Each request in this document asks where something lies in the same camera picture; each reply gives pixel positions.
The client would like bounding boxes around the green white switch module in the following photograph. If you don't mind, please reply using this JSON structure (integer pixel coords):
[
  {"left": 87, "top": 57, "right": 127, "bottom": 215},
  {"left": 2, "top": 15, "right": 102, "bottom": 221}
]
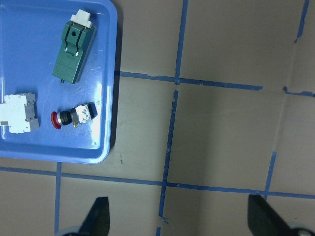
[{"left": 53, "top": 9, "right": 97, "bottom": 84}]

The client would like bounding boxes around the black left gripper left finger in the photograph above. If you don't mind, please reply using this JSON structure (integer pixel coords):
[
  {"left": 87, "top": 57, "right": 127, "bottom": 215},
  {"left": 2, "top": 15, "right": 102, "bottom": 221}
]
[{"left": 78, "top": 197, "right": 110, "bottom": 236}]

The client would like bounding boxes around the red emergency stop button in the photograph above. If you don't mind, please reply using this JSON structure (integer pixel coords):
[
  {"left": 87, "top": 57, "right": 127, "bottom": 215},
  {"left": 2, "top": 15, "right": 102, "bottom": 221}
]
[{"left": 50, "top": 102, "right": 97, "bottom": 129}]

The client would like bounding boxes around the blue plastic tray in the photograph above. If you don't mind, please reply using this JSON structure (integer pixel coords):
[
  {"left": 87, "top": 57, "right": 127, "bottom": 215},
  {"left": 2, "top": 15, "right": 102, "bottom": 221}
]
[{"left": 0, "top": 0, "right": 118, "bottom": 164}]

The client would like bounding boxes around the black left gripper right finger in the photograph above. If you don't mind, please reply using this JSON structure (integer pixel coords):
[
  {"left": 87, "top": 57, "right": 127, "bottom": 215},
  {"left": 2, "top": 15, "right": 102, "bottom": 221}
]
[{"left": 247, "top": 194, "right": 295, "bottom": 236}]

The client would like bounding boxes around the white grey circuit breaker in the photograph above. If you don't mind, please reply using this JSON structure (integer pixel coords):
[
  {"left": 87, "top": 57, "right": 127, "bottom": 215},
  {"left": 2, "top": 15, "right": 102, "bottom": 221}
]
[{"left": 0, "top": 93, "right": 39, "bottom": 134}]

